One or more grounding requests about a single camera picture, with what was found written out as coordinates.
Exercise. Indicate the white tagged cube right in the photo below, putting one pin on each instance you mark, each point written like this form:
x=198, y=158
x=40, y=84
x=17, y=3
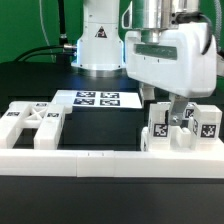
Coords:
x=189, y=111

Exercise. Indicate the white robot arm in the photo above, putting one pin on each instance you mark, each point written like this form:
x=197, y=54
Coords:
x=102, y=45

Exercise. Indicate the white chair seat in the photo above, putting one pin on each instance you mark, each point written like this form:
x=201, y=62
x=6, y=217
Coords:
x=180, y=140

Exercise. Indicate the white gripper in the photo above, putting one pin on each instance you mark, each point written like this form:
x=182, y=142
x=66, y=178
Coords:
x=176, y=64

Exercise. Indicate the white chair back frame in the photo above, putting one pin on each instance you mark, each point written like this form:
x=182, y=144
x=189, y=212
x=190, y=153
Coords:
x=47, y=118

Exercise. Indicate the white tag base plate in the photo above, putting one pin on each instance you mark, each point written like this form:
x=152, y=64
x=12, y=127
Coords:
x=98, y=99

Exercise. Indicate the white U-shaped obstacle fence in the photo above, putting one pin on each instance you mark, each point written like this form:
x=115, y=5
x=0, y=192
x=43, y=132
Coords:
x=69, y=163

